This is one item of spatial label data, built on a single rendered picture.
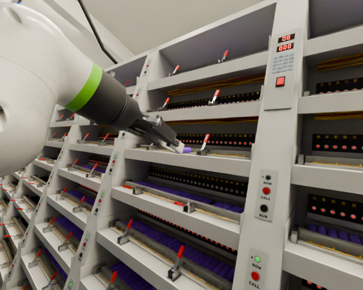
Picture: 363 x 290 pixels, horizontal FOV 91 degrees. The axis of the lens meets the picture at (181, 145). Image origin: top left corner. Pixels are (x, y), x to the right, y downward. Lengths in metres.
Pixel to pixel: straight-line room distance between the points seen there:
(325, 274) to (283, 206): 0.14
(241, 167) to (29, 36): 0.50
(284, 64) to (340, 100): 0.19
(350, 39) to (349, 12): 0.28
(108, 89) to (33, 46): 0.11
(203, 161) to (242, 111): 0.21
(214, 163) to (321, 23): 0.68
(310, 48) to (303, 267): 0.57
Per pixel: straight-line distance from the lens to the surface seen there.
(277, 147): 0.53
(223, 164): 0.56
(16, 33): 0.30
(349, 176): 0.51
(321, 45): 0.70
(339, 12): 0.95
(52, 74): 0.29
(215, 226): 0.55
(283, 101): 0.58
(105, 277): 0.99
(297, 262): 0.51
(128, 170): 0.94
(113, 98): 0.34
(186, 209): 0.62
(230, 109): 0.63
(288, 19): 0.80
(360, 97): 0.59
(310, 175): 0.51
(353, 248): 0.57
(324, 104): 0.58
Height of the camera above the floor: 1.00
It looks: 14 degrees up
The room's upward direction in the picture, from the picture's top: 15 degrees clockwise
